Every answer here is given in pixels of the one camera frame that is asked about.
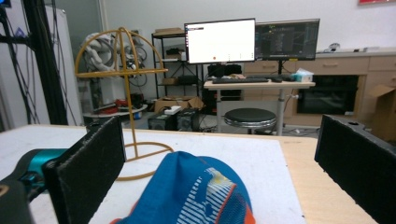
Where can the monitor with dark screen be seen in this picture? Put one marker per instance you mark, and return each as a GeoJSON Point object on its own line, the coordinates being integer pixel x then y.
{"type": "Point", "coordinates": [286, 39]}

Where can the white robot parts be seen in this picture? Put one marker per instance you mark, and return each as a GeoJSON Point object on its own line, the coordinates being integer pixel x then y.
{"type": "Point", "coordinates": [99, 51]}

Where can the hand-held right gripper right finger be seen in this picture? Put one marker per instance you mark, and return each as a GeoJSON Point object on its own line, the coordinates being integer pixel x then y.
{"type": "Point", "coordinates": [358, 161]}

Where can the black metal frame post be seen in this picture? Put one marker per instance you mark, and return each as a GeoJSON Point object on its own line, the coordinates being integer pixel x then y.
{"type": "Point", "coordinates": [46, 62]}

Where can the wooden cabinet counter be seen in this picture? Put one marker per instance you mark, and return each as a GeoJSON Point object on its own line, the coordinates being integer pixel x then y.
{"type": "Point", "coordinates": [336, 64]}

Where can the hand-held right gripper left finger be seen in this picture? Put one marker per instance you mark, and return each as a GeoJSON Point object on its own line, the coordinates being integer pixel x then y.
{"type": "Point", "coordinates": [90, 174]}

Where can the large cardboard box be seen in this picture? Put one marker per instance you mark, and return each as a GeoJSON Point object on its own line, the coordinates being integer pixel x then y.
{"type": "Point", "coordinates": [384, 112]}

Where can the white panel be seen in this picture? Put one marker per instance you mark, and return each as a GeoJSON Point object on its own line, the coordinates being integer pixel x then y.
{"type": "Point", "coordinates": [67, 56]}

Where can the black equipment box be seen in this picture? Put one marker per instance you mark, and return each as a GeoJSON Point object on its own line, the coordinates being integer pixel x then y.
{"type": "Point", "coordinates": [160, 122]}
{"type": "Point", "coordinates": [188, 118]}

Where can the black metal shelf rack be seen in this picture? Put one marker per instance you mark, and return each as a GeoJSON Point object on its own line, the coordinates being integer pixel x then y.
{"type": "Point", "coordinates": [174, 70]}

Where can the monitor with white screen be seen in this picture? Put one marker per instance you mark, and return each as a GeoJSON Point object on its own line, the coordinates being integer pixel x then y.
{"type": "Point", "coordinates": [219, 41]}

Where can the black computer mouse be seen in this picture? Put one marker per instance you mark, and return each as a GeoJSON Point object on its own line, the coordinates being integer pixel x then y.
{"type": "Point", "coordinates": [276, 80]}

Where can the tissue box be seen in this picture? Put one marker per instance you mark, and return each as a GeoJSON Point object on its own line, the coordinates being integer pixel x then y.
{"type": "Point", "coordinates": [302, 75]}

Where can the light wooden computer desk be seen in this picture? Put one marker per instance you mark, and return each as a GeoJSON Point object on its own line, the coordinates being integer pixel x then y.
{"type": "Point", "coordinates": [258, 85]}

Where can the round black stool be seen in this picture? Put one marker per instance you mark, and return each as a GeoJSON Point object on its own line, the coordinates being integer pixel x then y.
{"type": "Point", "coordinates": [250, 117]}

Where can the open cardboard box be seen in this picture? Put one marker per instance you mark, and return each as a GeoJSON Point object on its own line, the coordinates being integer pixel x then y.
{"type": "Point", "coordinates": [174, 102]}

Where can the red tool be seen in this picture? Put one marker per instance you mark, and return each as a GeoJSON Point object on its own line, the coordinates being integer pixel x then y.
{"type": "Point", "coordinates": [120, 103]}

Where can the black keyboard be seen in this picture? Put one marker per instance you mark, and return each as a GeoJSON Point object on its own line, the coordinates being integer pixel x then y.
{"type": "Point", "coordinates": [239, 80]}

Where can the red wall sign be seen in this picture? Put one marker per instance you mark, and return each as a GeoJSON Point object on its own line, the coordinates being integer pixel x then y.
{"type": "Point", "coordinates": [376, 1]}

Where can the black built-in oven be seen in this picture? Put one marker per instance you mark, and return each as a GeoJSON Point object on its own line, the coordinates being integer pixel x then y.
{"type": "Point", "coordinates": [327, 95]}

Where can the round white low table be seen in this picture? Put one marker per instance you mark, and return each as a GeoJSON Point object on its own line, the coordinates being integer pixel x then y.
{"type": "Point", "coordinates": [118, 112]}

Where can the white table mat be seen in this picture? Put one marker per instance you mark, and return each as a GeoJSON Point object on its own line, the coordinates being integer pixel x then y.
{"type": "Point", "coordinates": [218, 149]}

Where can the blue and orange cap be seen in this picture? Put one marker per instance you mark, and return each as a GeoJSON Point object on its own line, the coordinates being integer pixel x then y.
{"type": "Point", "coordinates": [193, 193]}

